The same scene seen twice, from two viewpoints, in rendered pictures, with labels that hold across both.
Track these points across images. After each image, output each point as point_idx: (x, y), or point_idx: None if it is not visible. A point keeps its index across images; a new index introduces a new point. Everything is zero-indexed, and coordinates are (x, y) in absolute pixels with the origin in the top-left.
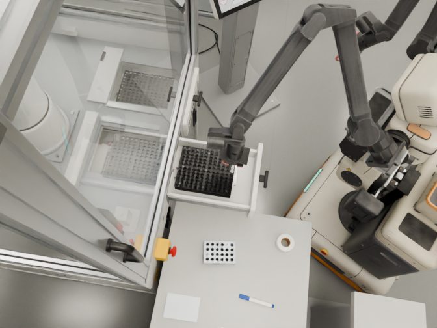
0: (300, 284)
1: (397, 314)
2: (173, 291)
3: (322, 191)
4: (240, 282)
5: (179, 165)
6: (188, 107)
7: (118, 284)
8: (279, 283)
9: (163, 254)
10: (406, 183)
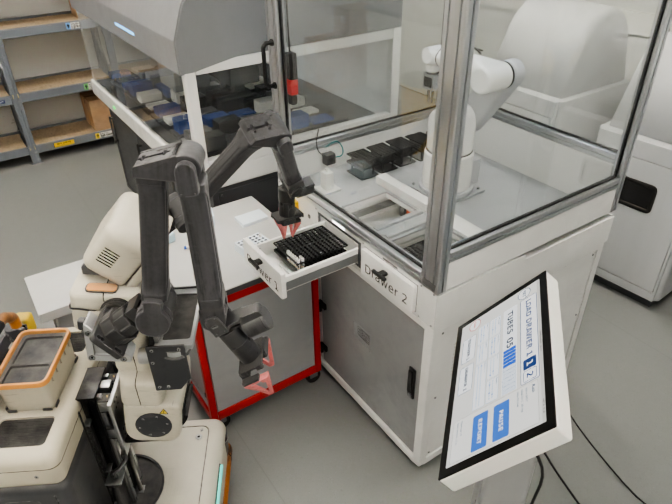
0: (170, 268)
1: (67, 296)
2: (265, 221)
3: (196, 473)
4: (221, 246)
5: (334, 234)
6: (376, 257)
7: None
8: (189, 260)
9: None
10: (93, 378)
